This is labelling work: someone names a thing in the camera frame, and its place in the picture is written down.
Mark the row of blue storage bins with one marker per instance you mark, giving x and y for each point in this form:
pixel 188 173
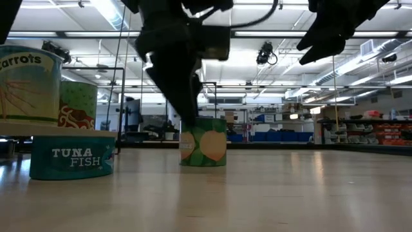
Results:
pixel 283 137

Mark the metal background shelving rack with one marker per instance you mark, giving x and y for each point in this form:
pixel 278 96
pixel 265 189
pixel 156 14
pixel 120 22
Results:
pixel 280 124

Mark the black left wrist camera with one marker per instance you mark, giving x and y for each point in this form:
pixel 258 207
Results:
pixel 215 43

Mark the teal tuna fish can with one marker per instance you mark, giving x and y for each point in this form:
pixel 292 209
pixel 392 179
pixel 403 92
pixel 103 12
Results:
pixel 72 158

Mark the small white bucket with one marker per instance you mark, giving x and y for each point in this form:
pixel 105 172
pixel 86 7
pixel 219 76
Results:
pixel 169 136

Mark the dark computer monitor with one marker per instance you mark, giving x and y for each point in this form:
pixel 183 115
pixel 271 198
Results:
pixel 133 112

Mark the dark background shelving unit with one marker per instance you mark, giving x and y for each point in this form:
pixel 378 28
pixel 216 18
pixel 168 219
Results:
pixel 354 133

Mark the small blue storage bin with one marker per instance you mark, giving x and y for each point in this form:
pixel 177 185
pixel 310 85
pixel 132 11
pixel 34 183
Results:
pixel 236 138

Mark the green can with round fruit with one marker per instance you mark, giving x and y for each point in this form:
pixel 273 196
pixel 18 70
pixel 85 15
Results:
pixel 204 143

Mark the black hanging camera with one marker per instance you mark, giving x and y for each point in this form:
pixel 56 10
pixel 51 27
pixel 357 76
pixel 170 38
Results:
pixel 264 53
pixel 56 50

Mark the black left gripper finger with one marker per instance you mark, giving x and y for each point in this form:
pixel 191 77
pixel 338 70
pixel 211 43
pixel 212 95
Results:
pixel 197 91
pixel 177 93

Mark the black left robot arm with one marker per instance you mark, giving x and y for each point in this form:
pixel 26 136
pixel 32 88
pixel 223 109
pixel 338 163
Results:
pixel 8 19

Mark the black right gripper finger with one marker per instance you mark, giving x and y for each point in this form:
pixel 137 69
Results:
pixel 325 33
pixel 328 50

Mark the teal yellow carrots can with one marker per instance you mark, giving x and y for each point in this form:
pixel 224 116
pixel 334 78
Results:
pixel 29 87

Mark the thin vertical background pole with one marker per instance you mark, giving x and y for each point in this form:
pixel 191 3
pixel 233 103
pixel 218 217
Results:
pixel 335 96

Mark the stack of red storage bins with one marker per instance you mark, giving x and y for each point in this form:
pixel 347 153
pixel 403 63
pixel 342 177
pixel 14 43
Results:
pixel 392 135

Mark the black background rig frame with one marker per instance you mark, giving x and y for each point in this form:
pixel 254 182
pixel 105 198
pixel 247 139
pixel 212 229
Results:
pixel 215 96

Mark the green red spaghetti can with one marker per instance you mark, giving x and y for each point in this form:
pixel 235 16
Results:
pixel 80 106

